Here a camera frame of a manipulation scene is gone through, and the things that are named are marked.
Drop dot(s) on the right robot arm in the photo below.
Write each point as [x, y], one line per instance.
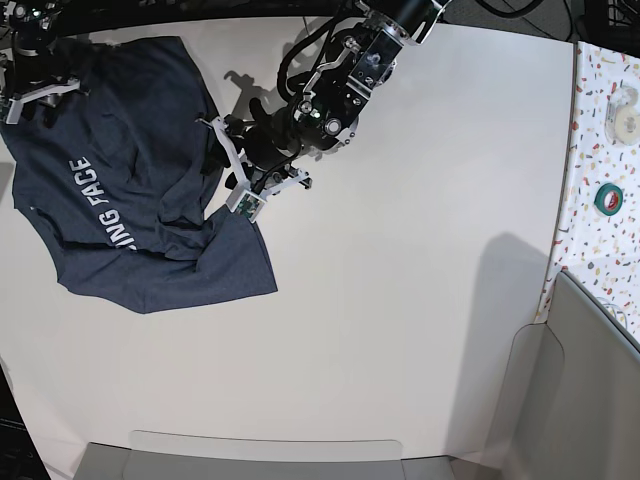
[29, 25]

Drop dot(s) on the clear tape dispenser roll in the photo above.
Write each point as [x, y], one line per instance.
[622, 117]

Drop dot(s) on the dark blue printed t-shirt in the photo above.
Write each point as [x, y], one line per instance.
[111, 182]

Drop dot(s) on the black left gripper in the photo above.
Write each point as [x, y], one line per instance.
[270, 141]

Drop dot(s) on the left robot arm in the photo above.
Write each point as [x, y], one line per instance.
[325, 81]

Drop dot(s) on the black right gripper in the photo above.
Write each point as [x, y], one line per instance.
[40, 77]

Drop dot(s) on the green tape roll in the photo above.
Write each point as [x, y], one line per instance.
[609, 199]

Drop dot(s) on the terrazzo patterned side table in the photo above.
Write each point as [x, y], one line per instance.
[601, 253]

